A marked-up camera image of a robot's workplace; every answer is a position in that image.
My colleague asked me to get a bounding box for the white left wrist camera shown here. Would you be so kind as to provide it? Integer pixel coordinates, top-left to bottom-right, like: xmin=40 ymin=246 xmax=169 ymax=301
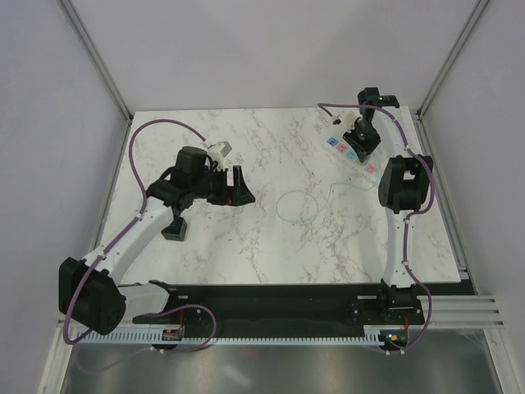
xmin=203 ymin=141 xmax=232 ymax=170

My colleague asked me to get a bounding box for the white multicolour power strip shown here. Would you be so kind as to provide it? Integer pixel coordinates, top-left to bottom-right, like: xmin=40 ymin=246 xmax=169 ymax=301
xmin=320 ymin=134 xmax=383 ymax=185

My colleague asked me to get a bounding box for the white slotted cable duct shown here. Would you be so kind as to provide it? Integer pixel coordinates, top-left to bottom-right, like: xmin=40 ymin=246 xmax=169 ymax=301
xmin=71 ymin=325 xmax=409 ymax=346

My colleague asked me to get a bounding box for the teal charging cable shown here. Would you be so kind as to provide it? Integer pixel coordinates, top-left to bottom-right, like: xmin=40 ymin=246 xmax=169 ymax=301
xmin=275 ymin=179 xmax=377 ymax=227

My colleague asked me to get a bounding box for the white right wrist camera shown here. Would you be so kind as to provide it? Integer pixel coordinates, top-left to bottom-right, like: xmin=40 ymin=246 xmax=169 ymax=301
xmin=332 ymin=112 xmax=358 ymax=130

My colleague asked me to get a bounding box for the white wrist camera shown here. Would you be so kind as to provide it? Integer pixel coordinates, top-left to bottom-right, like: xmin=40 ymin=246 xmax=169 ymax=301
xmin=203 ymin=141 xmax=232 ymax=170
xmin=332 ymin=112 xmax=358 ymax=130

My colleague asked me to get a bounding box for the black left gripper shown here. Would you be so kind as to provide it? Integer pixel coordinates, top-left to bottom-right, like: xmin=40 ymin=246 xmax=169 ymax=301
xmin=191 ymin=166 xmax=254 ymax=207

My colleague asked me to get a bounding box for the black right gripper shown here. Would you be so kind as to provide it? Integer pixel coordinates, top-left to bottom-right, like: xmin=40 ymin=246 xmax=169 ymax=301
xmin=341 ymin=123 xmax=379 ymax=165

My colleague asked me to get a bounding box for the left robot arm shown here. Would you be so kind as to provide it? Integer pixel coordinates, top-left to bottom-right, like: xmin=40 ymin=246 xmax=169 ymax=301
xmin=58 ymin=141 xmax=255 ymax=335

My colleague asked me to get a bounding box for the white usb charger plug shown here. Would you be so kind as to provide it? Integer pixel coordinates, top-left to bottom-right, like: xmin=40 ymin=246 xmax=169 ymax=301
xmin=226 ymin=168 xmax=235 ymax=193

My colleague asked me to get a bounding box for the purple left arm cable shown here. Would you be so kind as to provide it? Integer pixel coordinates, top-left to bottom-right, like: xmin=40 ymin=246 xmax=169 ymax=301
xmin=61 ymin=118 xmax=208 ymax=346

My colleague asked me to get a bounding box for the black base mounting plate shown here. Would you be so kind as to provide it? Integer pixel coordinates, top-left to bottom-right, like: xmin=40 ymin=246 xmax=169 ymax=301
xmin=133 ymin=284 xmax=425 ymax=336

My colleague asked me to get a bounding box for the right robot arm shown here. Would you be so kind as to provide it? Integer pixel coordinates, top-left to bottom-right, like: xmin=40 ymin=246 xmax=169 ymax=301
xmin=343 ymin=87 xmax=435 ymax=323

